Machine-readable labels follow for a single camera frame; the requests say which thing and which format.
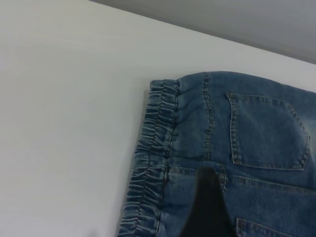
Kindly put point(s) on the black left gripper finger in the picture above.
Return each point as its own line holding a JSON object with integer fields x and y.
{"x": 207, "y": 207}

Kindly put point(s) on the blue denim shorts with print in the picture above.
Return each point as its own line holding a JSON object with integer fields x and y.
{"x": 259, "y": 128}

